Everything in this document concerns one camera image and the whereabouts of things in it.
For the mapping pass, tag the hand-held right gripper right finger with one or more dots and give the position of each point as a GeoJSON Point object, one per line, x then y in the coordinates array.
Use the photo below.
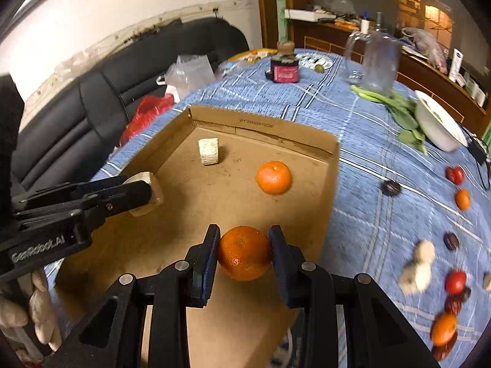
{"type": "Point", "coordinates": [282, 272]}

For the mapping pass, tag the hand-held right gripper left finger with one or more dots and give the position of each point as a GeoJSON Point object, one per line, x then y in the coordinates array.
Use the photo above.
{"type": "Point", "coordinates": [207, 270]}

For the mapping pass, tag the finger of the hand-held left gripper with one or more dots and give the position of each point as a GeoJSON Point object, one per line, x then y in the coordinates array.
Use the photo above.
{"type": "Point", "coordinates": [122, 199]}
{"type": "Point", "coordinates": [57, 193]}

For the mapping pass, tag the orange mandarin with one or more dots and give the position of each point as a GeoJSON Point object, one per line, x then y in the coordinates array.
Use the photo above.
{"type": "Point", "coordinates": [444, 328]}
{"type": "Point", "coordinates": [462, 199]}
{"type": "Point", "coordinates": [245, 253]}
{"type": "Point", "coordinates": [274, 177]}

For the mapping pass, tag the cardboard box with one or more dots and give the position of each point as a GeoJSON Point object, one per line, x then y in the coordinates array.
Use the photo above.
{"type": "Point", "coordinates": [199, 203]}

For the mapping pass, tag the red cherry tomato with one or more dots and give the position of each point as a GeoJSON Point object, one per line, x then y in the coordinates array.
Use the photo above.
{"type": "Point", "coordinates": [455, 175]}
{"type": "Point", "coordinates": [455, 281]}

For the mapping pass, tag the person's left hand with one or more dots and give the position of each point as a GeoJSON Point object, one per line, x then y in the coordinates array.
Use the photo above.
{"type": "Point", "coordinates": [38, 306]}

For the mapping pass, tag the red plastic bag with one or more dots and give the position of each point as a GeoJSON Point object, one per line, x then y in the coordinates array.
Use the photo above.
{"type": "Point", "coordinates": [147, 113]}

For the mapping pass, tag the black leather sofa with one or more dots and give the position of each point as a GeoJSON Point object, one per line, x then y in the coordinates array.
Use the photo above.
{"type": "Point", "coordinates": [96, 96]}

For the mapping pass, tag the clear plastic bag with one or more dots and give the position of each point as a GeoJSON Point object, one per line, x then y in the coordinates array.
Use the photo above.
{"type": "Point", "coordinates": [190, 73]}

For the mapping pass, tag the green leafy vegetable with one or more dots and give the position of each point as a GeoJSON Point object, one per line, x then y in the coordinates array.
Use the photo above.
{"type": "Point", "coordinates": [402, 113]}

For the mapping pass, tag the dark jar with pink label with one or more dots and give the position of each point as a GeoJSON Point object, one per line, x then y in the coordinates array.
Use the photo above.
{"type": "Point", "coordinates": [284, 69]}

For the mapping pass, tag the white bowl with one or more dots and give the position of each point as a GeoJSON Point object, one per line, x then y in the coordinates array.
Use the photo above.
{"type": "Point", "coordinates": [433, 122]}

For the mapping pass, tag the black power adapter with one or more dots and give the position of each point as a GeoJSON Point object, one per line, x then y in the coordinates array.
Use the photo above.
{"type": "Point", "coordinates": [477, 150]}

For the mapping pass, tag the clear glass pitcher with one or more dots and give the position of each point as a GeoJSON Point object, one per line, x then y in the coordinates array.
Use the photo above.
{"type": "Point", "coordinates": [378, 61]}

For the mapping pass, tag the wooden cabinet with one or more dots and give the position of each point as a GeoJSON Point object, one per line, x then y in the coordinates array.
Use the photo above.
{"type": "Point", "coordinates": [330, 38]}

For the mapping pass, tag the flat white box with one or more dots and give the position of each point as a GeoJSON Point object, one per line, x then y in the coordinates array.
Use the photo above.
{"type": "Point", "coordinates": [308, 15]}

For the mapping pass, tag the small white bottle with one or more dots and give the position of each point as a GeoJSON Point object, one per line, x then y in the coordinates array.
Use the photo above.
{"type": "Point", "coordinates": [365, 27]}

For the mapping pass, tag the crumpled translucent plastic bag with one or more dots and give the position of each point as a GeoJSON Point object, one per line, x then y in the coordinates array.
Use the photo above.
{"type": "Point", "coordinates": [424, 46]}

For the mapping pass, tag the tall white carton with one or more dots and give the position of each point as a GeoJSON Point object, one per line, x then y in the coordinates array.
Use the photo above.
{"type": "Point", "coordinates": [456, 65]}

